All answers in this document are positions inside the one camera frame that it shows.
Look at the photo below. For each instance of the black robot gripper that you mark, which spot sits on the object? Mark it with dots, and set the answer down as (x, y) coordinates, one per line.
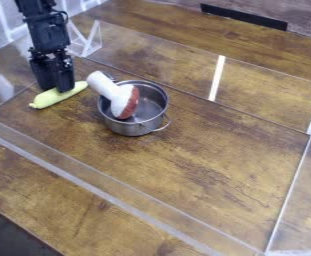
(47, 26)

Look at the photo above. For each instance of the yellow-green toy corn cob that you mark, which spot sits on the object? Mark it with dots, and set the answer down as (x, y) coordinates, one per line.
(51, 97)

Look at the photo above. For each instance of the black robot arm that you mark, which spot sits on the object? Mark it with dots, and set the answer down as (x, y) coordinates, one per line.
(51, 63)

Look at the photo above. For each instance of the small stainless steel pot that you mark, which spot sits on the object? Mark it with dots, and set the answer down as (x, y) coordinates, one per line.
(149, 118)

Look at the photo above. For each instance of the black strip on table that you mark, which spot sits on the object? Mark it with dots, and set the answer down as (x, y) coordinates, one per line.
(245, 17)

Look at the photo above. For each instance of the clear acrylic enclosure wall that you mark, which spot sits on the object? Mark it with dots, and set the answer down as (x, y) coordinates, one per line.
(221, 174)

